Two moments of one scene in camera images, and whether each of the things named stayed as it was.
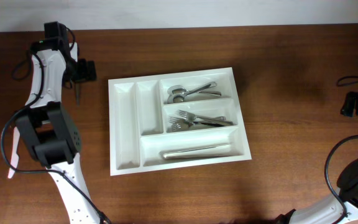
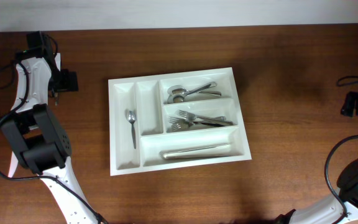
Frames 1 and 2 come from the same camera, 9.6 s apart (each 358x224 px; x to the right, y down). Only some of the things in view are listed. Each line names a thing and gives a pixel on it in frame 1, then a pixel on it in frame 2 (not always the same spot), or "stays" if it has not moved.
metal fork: (186, 121) stays
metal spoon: (180, 89) stays
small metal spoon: (78, 94) → (132, 118)
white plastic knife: (15, 157) stays
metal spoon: (178, 98) stays
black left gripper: (84, 74) → (69, 81)
